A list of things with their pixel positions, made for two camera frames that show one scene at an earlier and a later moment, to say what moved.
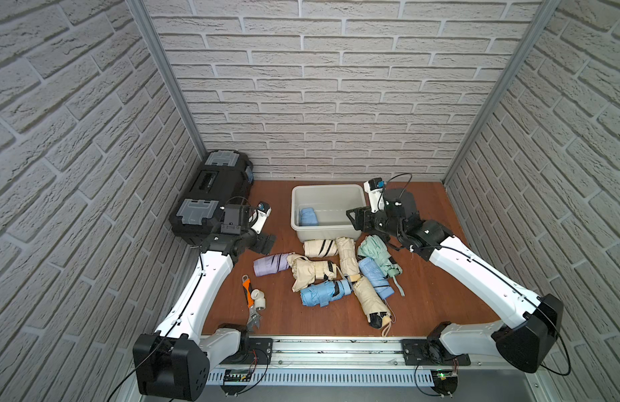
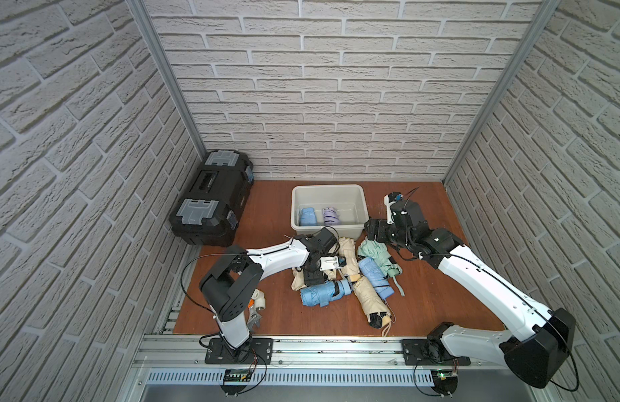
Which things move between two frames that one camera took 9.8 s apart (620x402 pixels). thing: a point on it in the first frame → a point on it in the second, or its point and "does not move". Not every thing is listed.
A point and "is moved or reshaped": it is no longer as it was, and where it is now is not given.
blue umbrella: [308, 217] does not move
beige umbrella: [347, 255] does not move
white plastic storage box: [319, 211] does not move
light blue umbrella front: [322, 293] does not move
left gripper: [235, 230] → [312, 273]
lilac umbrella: [271, 264] is moved or reshaped
